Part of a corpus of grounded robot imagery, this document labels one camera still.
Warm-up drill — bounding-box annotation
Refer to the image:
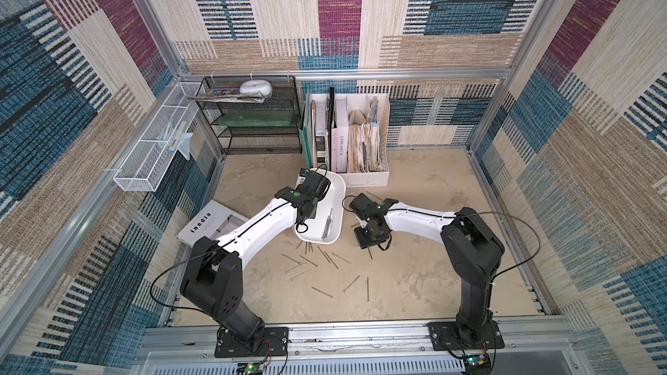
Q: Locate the white magazine on table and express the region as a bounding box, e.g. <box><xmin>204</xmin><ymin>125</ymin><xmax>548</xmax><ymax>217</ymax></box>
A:
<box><xmin>177</xmin><ymin>200</ymin><xmax>248</xmax><ymax>248</ymax></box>

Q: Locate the white wire wall basket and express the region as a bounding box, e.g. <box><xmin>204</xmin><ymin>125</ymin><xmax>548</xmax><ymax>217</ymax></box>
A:
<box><xmin>113</xmin><ymin>83</ymin><xmax>199</xmax><ymax>192</ymax></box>

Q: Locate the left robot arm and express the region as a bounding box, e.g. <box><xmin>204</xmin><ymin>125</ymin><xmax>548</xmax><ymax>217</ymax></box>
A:
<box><xmin>180</xmin><ymin>169</ymin><xmax>331</xmax><ymax>352</ymax></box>

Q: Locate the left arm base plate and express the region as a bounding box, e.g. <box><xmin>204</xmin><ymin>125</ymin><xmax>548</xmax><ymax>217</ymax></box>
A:
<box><xmin>214</xmin><ymin>326</ymin><xmax>289</xmax><ymax>359</ymax></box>

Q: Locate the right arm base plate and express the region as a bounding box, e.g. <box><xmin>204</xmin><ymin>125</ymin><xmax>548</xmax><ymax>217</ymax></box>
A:
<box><xmin>427</xmin><ymin>320</ymin><xmax>505</xmax><ymax>352</ymax></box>

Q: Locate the green folder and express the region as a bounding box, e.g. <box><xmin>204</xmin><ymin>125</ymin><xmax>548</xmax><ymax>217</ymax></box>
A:
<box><xmin>300</xmin><ymin>93</ymin><xmax>314</xmax><ymax>168</ymax></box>

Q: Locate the white round device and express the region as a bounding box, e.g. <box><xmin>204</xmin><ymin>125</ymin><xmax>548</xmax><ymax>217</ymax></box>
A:
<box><xmin>239</xmin><ymin>79</ymin><xmax>273</xmax><ymax>98</ymax></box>

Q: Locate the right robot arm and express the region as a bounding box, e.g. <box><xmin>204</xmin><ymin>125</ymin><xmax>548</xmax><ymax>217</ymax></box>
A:
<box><xmin>344</xmin><ymin>194</ymin><xmax>505</xmax><ymax>347</ymax></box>

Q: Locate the white plastic storage box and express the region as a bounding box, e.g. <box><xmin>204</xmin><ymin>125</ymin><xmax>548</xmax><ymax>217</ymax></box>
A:
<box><xmin>292</xmin><ymin>168</ymin><xmax>347</xmax><ymax>245</ymax></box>

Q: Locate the white perforated file organizer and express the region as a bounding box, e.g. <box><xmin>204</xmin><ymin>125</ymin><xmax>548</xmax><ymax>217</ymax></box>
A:
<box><xmin>311</xmin><ymin>90</ymin><xmax>390</xmax><ymax>188</ymax></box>

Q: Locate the black wire shelf rack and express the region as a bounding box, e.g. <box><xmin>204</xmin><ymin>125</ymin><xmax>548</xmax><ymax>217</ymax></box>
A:
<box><xmin>195</xmin><ymin>76</ymin><xmax>302</xmax><ymax>156</ymax></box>

